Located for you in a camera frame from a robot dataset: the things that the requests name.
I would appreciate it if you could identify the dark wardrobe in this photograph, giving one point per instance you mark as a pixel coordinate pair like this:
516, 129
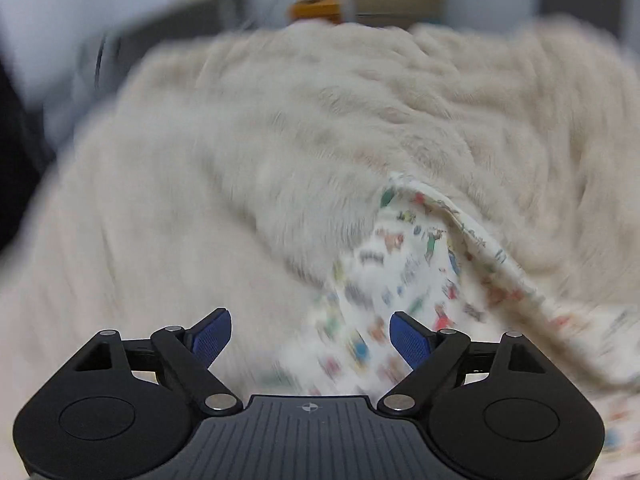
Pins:
17, 160

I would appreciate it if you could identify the grey desk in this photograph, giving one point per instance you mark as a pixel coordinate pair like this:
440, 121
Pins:
170, 15

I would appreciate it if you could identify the cream fluffy blanket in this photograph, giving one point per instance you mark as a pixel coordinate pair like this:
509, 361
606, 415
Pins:
250, 160

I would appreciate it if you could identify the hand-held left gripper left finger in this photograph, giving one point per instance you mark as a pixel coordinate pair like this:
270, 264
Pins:
212, 335

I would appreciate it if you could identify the white cartoon-print garment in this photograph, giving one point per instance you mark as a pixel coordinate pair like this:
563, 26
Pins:
415, 310

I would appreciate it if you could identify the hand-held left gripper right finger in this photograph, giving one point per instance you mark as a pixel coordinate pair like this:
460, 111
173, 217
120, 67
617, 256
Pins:
412, 340

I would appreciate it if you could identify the orange box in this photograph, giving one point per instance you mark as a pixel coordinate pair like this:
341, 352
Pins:
316, 10

